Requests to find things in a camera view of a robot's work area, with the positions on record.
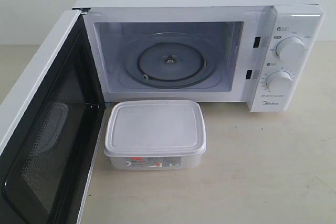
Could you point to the clear lidded plastic container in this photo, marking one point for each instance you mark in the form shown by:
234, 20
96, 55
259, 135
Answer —
155, 135

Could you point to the white microwave door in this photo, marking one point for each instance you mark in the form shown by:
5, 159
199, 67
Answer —
50, 123

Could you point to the glass microwave turntable plate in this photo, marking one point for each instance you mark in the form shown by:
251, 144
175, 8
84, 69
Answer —
170, 60

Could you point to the white Midea microwave body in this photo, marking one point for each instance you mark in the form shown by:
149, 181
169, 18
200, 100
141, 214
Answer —
245, 33

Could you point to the lower white timer knob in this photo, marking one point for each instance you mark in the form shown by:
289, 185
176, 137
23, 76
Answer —
279, 82

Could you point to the upper white power knob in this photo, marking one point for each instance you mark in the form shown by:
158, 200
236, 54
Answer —
290, 48

